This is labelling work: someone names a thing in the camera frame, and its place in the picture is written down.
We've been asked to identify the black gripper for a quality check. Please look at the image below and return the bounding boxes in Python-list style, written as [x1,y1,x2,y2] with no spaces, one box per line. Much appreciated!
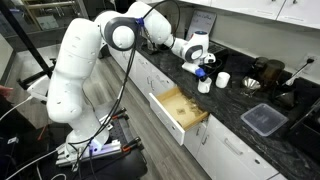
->
[199,62,218,86]

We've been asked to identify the white ceramic mug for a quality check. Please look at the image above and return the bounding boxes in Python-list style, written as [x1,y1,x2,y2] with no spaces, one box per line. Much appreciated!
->
[197,77,214,95]
[215,71,231,89]

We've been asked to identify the wooden drawer with white front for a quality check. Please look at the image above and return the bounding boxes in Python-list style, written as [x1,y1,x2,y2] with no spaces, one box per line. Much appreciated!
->
[148,86,210,147]

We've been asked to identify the white drawer front with lock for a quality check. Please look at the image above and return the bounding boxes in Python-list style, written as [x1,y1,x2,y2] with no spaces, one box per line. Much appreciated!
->
[133,53,177,101]

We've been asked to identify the black countertop appliance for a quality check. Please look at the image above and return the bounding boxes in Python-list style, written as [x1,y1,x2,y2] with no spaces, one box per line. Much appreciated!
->
[288,78,320,162]

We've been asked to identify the bystander hand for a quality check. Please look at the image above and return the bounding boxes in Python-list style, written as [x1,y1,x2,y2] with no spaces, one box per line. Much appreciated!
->
[0,85,14,100]

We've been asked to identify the stainless steel toaster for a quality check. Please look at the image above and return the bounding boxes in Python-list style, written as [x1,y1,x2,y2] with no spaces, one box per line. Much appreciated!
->
[207,40,230,77]

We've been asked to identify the dark canister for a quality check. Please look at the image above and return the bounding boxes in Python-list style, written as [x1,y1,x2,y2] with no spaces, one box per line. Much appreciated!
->
[253,57,270,81]

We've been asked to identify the small whiteboard sign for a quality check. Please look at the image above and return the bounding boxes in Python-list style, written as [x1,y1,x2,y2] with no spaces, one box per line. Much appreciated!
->
[184,9,218,43]

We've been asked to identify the dark brown glass jar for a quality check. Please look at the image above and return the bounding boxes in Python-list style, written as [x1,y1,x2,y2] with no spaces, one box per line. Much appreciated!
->
[263,59,286,90]

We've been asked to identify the black funnel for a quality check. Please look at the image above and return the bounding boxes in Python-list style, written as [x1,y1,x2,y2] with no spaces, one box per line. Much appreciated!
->
[273,89,296,108]

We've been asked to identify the white upper cabinets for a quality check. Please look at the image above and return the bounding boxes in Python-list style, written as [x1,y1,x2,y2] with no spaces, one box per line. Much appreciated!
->
[178,0,320,31]

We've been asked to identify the white base cabinet unit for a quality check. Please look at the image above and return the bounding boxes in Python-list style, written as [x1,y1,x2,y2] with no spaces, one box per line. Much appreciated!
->
[108,46,288,180]

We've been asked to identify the black robot stand platform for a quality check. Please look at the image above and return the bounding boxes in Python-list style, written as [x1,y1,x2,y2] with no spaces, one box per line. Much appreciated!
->
[0,99,148,180]

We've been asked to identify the white handheld device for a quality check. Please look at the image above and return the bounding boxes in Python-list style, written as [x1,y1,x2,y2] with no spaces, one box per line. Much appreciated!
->
[26,74,51,103]

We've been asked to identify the blue camera cable plug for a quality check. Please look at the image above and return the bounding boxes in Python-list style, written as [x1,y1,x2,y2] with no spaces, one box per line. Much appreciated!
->
[195,68,206,79]

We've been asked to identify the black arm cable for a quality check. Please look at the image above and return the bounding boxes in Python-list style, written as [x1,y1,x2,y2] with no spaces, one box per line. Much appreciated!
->
[68,0,183,168]

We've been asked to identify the black clamp orange handle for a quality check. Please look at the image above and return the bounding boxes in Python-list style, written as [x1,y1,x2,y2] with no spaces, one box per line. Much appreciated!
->
[99,107,130,131]
[120,136,145,154]

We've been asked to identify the black power cord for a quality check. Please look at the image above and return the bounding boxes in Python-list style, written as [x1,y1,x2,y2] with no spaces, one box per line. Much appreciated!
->
[283,58,316,88]

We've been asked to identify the white wall outlet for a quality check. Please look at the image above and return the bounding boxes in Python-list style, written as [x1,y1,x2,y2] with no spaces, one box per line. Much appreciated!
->
[301,53,319,73]

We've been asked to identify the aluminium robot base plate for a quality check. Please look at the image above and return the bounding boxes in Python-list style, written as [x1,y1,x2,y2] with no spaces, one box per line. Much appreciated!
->
[54,139,123,168]

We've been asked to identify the black camera tripod arm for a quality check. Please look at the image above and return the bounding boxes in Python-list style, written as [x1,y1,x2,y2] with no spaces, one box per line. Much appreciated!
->
[0,4,56,91]

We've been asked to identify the white floor cable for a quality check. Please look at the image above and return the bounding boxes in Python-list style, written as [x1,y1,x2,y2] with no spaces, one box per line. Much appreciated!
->
[4,148,68,180]

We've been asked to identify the white device cable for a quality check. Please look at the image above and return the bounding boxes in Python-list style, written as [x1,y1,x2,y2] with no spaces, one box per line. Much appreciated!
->
[0,95,34,122]

